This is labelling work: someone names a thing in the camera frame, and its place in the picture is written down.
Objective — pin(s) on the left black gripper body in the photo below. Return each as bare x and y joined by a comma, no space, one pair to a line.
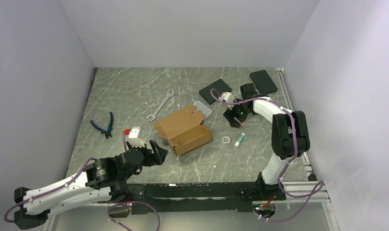
149,159

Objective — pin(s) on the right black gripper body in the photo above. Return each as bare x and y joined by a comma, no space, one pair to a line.
240,111

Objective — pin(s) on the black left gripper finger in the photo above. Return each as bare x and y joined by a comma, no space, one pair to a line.
159,156
155,147

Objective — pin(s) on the green white glue stick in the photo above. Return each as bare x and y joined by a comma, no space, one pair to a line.
239,140

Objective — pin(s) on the clear tape roll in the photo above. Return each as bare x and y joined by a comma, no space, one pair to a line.
225,140

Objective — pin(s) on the brown cardboard box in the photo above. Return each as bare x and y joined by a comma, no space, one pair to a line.
183,130

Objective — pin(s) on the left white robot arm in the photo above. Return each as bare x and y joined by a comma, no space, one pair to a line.
97,180

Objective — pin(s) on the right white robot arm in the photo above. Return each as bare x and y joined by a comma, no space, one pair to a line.
289,139

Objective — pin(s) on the silver open-end wrench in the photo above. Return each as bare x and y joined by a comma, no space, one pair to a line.
170,93

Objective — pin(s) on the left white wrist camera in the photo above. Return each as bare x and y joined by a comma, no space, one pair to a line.
133,138

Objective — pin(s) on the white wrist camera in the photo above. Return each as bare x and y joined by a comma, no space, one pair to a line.
133,138
227,97

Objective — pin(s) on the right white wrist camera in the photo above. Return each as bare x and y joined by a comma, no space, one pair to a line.
227,97

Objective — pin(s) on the black flat network switch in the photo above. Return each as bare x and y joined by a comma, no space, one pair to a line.
216,88

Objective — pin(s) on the black ported switch box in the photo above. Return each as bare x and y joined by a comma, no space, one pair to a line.
262,82

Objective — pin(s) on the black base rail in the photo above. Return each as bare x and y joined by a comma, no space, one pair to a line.
191,197

